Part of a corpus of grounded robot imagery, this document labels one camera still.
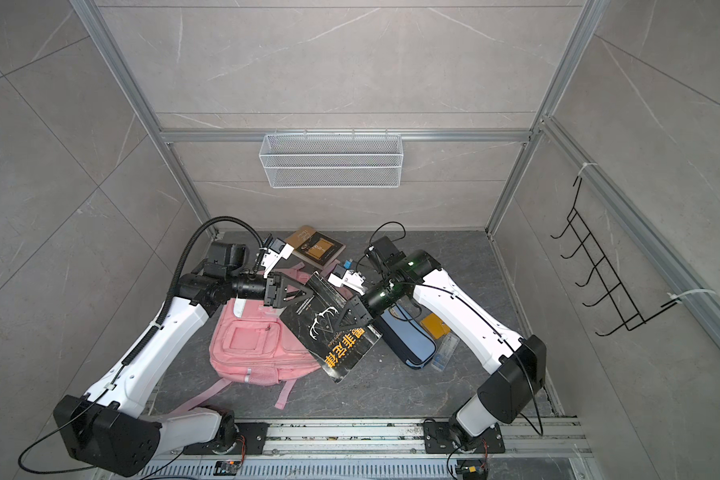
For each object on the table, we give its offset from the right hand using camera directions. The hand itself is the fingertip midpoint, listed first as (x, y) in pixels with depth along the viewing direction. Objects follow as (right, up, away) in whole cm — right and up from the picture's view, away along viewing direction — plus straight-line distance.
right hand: (341, 325), depth 66 cm
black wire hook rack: (+61, +7, -2) cm, 61 cm away
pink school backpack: (-28, -9, +18) cm, 34 cm away
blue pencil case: (+19, -10, +20) cm, 29 cm away
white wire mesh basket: (-6, +48, +34) cm, 60 cm away
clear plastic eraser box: (+30, -12, +22) cm, 39 cm away
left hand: (-8, +8, +2) cm, 12 cm away
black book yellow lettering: (-6, +1, -1) cm, 6 cm away
